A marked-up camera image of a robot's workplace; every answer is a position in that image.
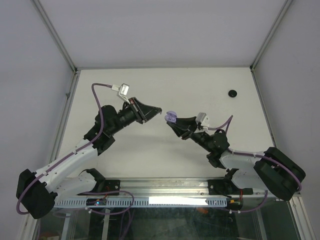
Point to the grey slotted cable duct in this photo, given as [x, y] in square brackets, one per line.
[143, 202]

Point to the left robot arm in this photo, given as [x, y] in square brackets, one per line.
[38, 191]

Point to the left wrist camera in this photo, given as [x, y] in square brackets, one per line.
[122, 91]

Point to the aluminium frame post right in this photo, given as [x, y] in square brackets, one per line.
[270, 34]

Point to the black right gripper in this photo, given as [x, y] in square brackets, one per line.
[190, 125]

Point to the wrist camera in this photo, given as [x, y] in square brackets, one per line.
[202, 122]
[122, 91]

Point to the aluminium frame post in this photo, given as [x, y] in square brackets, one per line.
[54, 34]
[270, 34]

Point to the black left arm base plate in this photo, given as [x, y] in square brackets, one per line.
[106, 185]

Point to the black charging case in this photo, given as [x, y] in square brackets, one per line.
[232, 93]

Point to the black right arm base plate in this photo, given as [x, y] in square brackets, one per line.
[226, 188]

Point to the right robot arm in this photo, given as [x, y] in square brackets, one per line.
[270, 170]

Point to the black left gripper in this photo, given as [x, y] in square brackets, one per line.
[143, 113]

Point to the lilac charging case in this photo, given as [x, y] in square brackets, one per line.
[171, 116]

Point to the aluminium frame post left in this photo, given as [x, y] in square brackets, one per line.
[54, 34]

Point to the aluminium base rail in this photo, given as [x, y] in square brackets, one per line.
[193, 187]

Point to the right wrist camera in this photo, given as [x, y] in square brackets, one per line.
[202, 122]

